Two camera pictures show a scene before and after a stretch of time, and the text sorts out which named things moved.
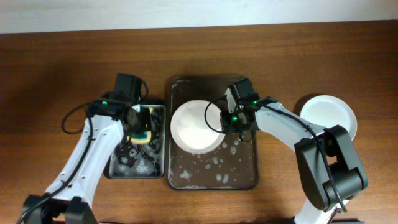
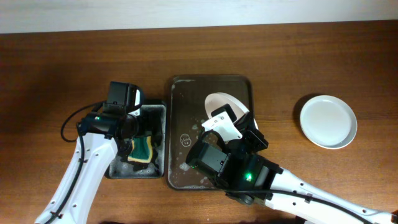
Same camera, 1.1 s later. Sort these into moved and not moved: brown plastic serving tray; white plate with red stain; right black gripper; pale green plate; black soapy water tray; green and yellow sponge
Moved: green and yellow sponge; right black gripper; white plate with red stain
Not moved: black soapy water tray; pale green plate; brown plastic serving tray
